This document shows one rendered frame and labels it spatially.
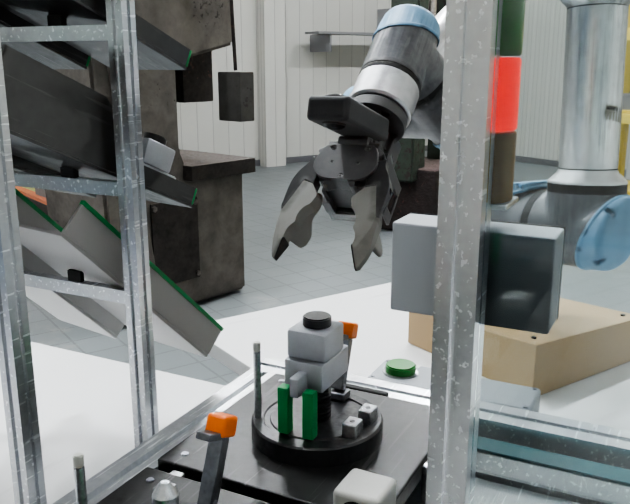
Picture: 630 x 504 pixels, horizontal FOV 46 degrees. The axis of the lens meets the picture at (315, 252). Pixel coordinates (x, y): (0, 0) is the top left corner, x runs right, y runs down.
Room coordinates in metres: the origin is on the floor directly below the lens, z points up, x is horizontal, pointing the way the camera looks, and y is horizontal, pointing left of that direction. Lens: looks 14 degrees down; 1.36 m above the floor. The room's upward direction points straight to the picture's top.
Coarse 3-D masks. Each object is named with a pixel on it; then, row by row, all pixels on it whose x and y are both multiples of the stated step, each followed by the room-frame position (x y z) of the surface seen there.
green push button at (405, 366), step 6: (390, 360) 0.92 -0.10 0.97; (396, 360) 0.92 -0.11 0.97; (402, 360) 0.92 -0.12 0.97; (408, 360) 0.92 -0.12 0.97; (390, 366) 0.90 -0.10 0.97; (396, 366) 0.90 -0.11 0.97; (402, 366) 0.90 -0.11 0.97; (408, 366) 0.90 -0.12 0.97; (414, 366) 0.91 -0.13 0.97; (390, 372) 0.90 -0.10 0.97; (396, 372) 0.90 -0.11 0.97; (402, 372) 0.89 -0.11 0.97; (408, 372) 0.90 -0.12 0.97; (414, 372) 0.90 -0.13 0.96
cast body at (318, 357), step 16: (304, 320) 0.72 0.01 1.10; (320, 320) 0.71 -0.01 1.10; (288, 336) 0.71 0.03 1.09; (304, 336) 0.71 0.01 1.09; (320, 336) 0.70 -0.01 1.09; (336, 336) 0.72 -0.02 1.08; (288, 352) 0.71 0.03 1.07; (304, 352) 0.71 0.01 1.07; (320, 352) 0.70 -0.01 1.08; (336, 352) 0.72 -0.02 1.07; (288, 368) 0.71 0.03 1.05; (304, 368) 0.70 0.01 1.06; (320, 368) 0.69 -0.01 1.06; (336, 368) 0.72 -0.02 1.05; (304, 384) 0.69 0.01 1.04; (320, 384) 0.69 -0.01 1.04
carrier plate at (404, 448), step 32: (384, 416) 0.77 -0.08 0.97; (416, 416) 0.77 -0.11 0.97; (192, 448) 0.70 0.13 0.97; (256, 448) 0.70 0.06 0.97; (384, 448) 0.70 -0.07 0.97; (416, 448) 0.70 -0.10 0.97; (224, 480) 0.64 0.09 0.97; (256, 480) 0.64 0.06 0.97; (288, 480) 0.64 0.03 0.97; (320, 480) 0.64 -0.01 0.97; (416, 480) 0.66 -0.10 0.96
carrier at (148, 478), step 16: (80, 464) 0.50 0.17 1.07; (80, 480) 0.50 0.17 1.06; (128, 480) 0.64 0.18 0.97; (144, 480) 0.64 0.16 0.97; (160, 480) 0.64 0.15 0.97; (176, 480) 0.64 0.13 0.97; (192, 480) 0.64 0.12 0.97; (80, 496) 0.50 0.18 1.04; (112, 496) 0.61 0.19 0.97; (128, 496) 0.61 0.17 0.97; (144, 496) 0.61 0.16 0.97; (160, 496) 0.49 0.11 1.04; (176, 496) 0.50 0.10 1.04; (192, 496) 0.61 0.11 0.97; (224, 496) 0.61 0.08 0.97; (240, 496) 0.61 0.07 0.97
